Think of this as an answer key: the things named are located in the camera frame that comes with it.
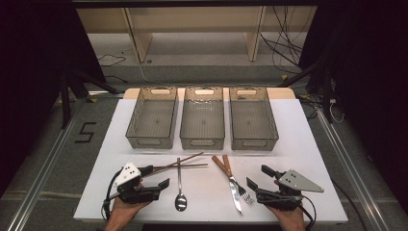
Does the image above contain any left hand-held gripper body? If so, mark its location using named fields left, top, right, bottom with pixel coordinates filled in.
left=112, top=162, right=162, bottom=205

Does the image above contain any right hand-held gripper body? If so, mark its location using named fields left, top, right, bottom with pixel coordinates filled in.
left=255, top=168, right=325, bottom=212

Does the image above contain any wooden-handled metal knife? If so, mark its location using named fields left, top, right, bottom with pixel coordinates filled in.
left=222, top=154, right=243, bottom=216

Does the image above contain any metal spoon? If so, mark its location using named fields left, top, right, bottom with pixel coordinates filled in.
left=174, top=157, right=188, bottom=213

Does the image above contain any brown wooden chopstick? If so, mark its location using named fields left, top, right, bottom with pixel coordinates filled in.
left=138, top=163, right=209, bottom=169
left=145, top=151, right=205, bottom=177

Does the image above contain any wooden-handled metal fork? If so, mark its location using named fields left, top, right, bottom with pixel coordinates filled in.
left=211, top=155, right=256, bottom=205

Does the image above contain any grey transparent plastic bin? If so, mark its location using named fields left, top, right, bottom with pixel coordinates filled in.
left=179, top=86, right=226, bottom=151
left=124, top=86, right=179, bottom=150
left=228, top=86, right=280, bottom=152

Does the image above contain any person's left hand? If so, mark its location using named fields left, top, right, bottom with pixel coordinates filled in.
left=104, top=196, right=151, bottom=231

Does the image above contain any person's right hand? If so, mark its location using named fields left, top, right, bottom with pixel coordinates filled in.
left=267, top=204, right=307, bottom=231

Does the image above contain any white table sheet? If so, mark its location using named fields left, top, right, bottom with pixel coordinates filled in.
left=72, top=97, right=349, bottom=224

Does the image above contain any black tripod stand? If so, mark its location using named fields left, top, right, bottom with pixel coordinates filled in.
left=278, top=57, right=336, bottom=124
left=51, top=66, right=121, bottom=129

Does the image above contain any beige wooden shelf unit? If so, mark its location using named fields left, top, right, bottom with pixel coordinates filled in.
left=76, top=5, right=319, bottom=64

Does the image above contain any black curtain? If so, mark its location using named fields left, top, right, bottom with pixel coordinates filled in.
left=0, top=0, right=107, bottom=196
left=301, top=0, right=408, bottom=210

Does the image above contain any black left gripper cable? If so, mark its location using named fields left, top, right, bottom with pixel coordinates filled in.
left=101, top=167, right=124, bottom=222

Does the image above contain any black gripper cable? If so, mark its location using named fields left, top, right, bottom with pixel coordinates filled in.
left=101, top=167, right=124, bottom=222
left=297, top=194, right=318, bottom=231

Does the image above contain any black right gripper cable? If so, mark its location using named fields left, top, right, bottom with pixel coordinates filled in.
left=297, top=194, right=318, bottom=231

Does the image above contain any long black floor cable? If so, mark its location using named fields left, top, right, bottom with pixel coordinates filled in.
left=330, top=177, right=369, bottom=231

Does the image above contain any short aluminium floor rail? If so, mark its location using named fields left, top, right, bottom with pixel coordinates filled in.
left=87, top=90, right=125, bottom=99

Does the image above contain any white cable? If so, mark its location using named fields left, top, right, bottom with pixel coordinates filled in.
left=328, top=97, right=345, bottom=124

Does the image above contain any black floor cable loop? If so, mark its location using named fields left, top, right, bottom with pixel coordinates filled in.
left=96, top=53, right=127, bottom=67

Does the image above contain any tangle of black cables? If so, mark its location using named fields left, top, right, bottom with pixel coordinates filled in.
left=259, top=5, right=317, bottom=75

